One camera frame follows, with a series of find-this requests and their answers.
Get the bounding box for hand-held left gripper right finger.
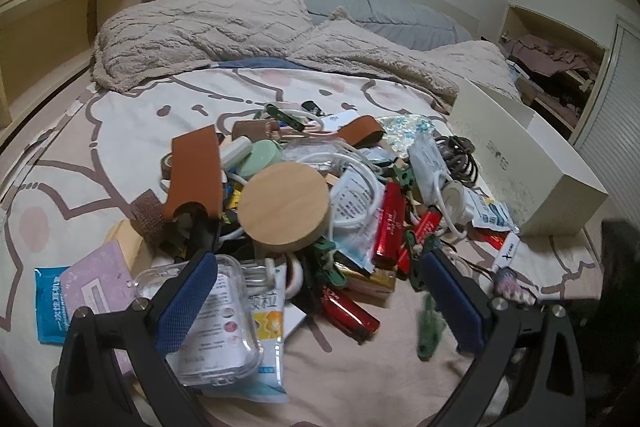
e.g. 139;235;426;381
420;248;587;427

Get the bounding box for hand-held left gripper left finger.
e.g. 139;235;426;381
54;250;219;427

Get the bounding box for white storage box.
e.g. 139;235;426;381
450;78;608;238

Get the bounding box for clear plastic case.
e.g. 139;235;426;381
134;254;264;388

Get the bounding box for purple crochet piece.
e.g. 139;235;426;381
495;268;538;305

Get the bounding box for red lighter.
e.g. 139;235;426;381
397;207;443;275
320;287;382;342
375;182;407;264

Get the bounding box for wooden block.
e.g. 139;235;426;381
105;219;157;280

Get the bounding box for pink booklet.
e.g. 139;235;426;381
59;241;138;358

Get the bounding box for white yellow granule sachet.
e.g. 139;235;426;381
200;264;291;404

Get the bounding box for brown rough strip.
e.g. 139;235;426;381
131;189;168;240

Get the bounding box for blue white medicine sachet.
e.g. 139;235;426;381
472;197;518;233

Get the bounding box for brown leather case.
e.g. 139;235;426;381
162;126;223;220

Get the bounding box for blue wipe packet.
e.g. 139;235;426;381
34;266;76;346

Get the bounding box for round wooden lid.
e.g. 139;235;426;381
237;163;331;253

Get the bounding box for clear tubing coil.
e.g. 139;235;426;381
300;152;383;230

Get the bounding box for clear bag with paper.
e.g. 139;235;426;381
407;134;453;205

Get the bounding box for dark hair claw clip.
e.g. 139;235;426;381
435;136;478;188

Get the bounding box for white louvered door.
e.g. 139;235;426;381
570;19;640;228

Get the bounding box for white adapter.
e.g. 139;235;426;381
220;135;256;168

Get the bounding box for green round compact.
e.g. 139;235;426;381
235;140;283;180

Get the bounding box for holographic pouch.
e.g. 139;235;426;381
377;114;448;158

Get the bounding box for small brown leather pouch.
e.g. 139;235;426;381
232;119;281;142

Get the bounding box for cartoon printed bedsheet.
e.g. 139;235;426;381
0;57;601;427

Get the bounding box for green circuit strip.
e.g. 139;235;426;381
265;103;307;131

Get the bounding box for stacked boxes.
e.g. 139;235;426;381
505;57;538;108

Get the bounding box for pink clothes pile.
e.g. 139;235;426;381
505;34;603;80

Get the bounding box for white power bank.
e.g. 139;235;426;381
320;109;361;128

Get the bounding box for blue cloth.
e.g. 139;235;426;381
215;57;301;70

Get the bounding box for wooden closet shelf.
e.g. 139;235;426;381
498;3;613;132

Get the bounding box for beige fuzzy blanket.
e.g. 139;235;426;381
92;0;523;114

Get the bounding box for grey pillow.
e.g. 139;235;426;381
295;0;473;51

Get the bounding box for wooden bedside shelf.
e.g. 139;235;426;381
0;0;178;142

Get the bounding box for brown leather strap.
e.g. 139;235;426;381
340;116;386;148

